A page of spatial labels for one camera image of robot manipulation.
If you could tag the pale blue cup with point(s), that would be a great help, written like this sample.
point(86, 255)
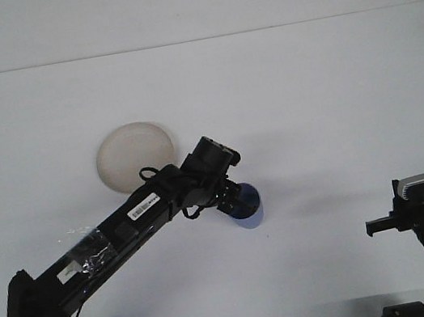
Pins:
point(253, 217)

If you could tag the pale round plate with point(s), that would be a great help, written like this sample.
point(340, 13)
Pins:
point(129, 152)

